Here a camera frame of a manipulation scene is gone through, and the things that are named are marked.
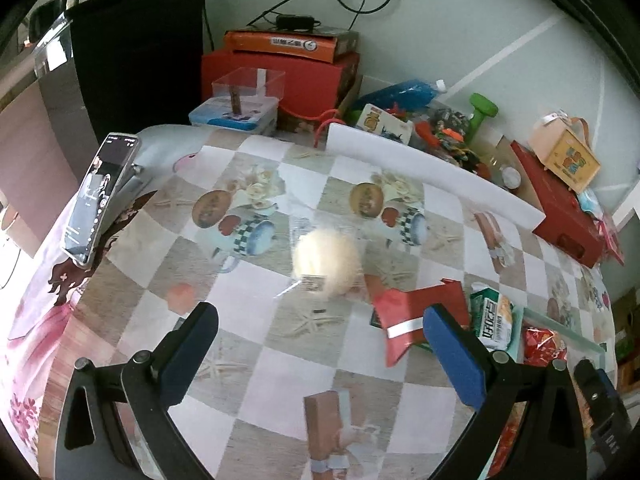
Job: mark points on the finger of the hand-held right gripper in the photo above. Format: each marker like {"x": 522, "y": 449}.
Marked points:
{"x": 595, "y": 390}

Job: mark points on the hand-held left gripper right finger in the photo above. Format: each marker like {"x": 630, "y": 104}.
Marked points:
{"x": 452, "y": 355}

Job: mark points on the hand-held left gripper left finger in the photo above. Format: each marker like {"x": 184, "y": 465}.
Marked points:
{"x": 187, "y": 355}

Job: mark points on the white tray green rim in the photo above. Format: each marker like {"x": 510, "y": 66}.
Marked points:
{"x": 575, "y": 340}

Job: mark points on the red snack box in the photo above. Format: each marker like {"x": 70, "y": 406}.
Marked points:
{"x": 405, "y": 310}

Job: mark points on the red snack packet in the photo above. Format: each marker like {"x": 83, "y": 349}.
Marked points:
{"x": 545, "y": 345}

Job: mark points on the round bun clear wrap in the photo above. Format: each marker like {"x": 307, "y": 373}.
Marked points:
{"x": 325, "y": 260}

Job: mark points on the green white cracker packet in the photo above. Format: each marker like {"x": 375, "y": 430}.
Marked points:
{"x": 492, "y": 315}

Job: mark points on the checked printed tablecloth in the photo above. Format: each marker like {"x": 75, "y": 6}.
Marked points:
{"x": 250, "y": 320}

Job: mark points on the large red gift box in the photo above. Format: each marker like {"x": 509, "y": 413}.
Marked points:
{"x": 565, "y": 215}

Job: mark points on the smartphone on stand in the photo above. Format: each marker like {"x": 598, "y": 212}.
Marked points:
{"x": 97, "y": 195}

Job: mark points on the blue face mask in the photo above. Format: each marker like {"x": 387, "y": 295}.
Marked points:
{"x": 590, "y": 202}

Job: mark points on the white foam board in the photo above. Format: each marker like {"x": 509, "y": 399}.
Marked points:
{"x": 430, "y": 165}

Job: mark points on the pile of colourful toys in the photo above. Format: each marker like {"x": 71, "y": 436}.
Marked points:
{"x": 450, "y": 135}

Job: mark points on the clear plastic container stack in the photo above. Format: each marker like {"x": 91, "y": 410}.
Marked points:
{"x": 232, "y": 117}

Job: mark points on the white printed card box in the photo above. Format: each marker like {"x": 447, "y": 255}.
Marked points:
{"x": 385, "y": 122}

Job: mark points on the green dumbbell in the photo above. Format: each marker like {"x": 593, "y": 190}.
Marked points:
{"x": 482, "y": 112}

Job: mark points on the blue liquid bottle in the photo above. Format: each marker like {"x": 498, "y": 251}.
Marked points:
{"x": 400, "y": 92}

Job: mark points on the clear plastic box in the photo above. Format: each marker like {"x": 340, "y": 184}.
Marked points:
{"x": 247, "y": 87}

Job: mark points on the red cardboard box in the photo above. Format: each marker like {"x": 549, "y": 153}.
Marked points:
{"x": 310, "y": 85}

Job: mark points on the black cabinet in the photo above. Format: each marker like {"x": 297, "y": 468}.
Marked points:
{"x": 140, "y": 60}

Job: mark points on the orange flat box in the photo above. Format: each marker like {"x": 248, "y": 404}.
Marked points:
{"x": 280, "y": 45}

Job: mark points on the black power adapter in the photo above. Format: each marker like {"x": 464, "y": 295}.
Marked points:
{"x": 297, "y": 21}

